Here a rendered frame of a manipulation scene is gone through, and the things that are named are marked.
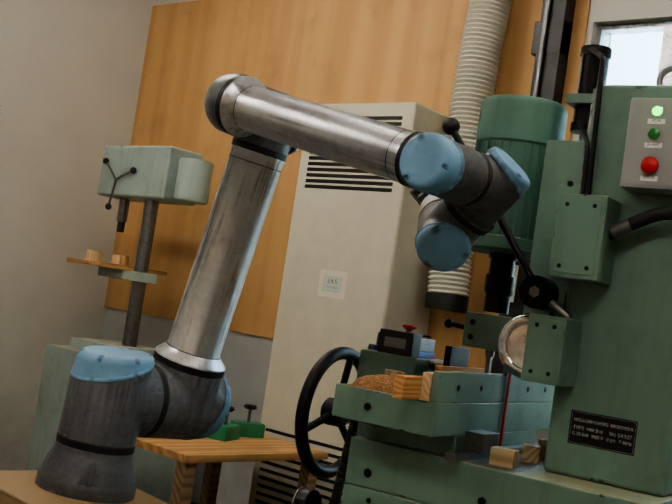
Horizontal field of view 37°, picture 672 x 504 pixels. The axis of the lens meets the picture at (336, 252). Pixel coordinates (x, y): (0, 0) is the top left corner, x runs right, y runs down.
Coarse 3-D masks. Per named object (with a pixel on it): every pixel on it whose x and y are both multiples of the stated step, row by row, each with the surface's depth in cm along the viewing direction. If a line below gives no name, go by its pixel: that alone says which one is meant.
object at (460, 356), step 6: (450, 348) 202; (456, 348) 204; (462, 348) 206; (468, 348) 209; (444, 354) 202; (450, 354) 202; (456, 354) 204; (462, 354) 206; (468, 354) 209; (432, 360) 208; (438, 360) 207; (444, 360) 202; (450, 360) 202; (456, 360) 204; (462, 360) 207; (468, 360) 209; (432, 366) 207; (462, 366) 207
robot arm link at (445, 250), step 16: (432, 208) 170; (432, 224) 164; (448, 224) 163; (416, 240) 166; (432, 240) 164; (448, 240) 163; (464, 240) 163; (432, 256) 165; (448, 256) 165; (464, 256) 164
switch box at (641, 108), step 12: (636, 108) 175; (648, 108) 174; (636, 120) 175; (636, 132) 174; (636, 144) 174; (624, 156) 175; (636, 156) 174; (660, 156) 172; (624, 168) 175; (636, 168) 174; (660, 168) 171; (624, 180) 175; (636, 180) 173; (660, 180) 171; (636, 192) 179; (648, 192) 176; (660, 192) 175
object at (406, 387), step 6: (396, 378) 172; (402, 378) 171; (408, 378) 172; (414, 378) 174; (420, 378) 176; (396, 384) 172; (402, 384) 171; (408, 384) 172; (414, 384) 174; (420, 384) 176; (396, 390) 172; (402, 390) 171; (408, 390) 172; (414, 390) 174; (420, 390) 176; (396, 396) 171; (402, 396) 171; (408, 396) 173; (414, 396) 174
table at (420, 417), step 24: (336, 384) 185; (336, 408) 185; (360, 408) 182; (384, 408) 179; (408, 408) 177; (432, 408) 174; (456, 408) 181; (480, 408) 190; (528, 408) 211; (432, 432) 174; (456, 432) 182
